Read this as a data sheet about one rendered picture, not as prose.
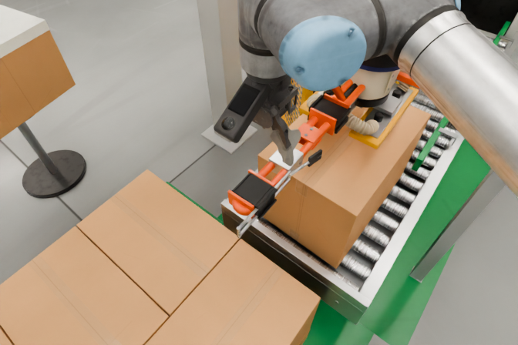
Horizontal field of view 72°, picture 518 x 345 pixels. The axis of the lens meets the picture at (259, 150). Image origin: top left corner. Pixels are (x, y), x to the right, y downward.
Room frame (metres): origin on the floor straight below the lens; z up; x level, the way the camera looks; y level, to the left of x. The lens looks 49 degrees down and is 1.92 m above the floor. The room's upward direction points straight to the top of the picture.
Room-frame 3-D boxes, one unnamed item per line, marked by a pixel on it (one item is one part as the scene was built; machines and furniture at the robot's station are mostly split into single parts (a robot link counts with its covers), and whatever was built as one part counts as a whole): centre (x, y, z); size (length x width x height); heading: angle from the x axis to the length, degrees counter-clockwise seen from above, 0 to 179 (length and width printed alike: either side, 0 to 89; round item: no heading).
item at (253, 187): (0.48, 0.02, 1.22); 0.08 x 0.07 x 0.05; 143
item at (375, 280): (1.36, -1.10, 0.50); 2.31 x 0.05 x 0.19; 142
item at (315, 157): (0.49, -0.06, 1.22); 0.31 x 0.03 x 0.05; 143
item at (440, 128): (1.67, -1.27, 0.60); 1.60 x 0.11 x 0.09; 142
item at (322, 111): (0.76, -0.20, 1.22); 0.10 x 0.08 x 0.06; 53
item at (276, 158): (0.59, -0.07, 1.21); 0.07 x 0.07 x 0.04; 53
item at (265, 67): (0.50, -0.01, 1.59); 0.10 x 0.09 x 0.05; 52
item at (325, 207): (0.94, -0.34, 0.75); 0.60 x 0.40 x 0.40; 141
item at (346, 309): (0.64, -0.12, 0.47); 0.70 x 0.03 x 0.15; 52
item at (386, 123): (0.90, -0.43, 1.11); 0.34 x 0.10 x 0.05; 143
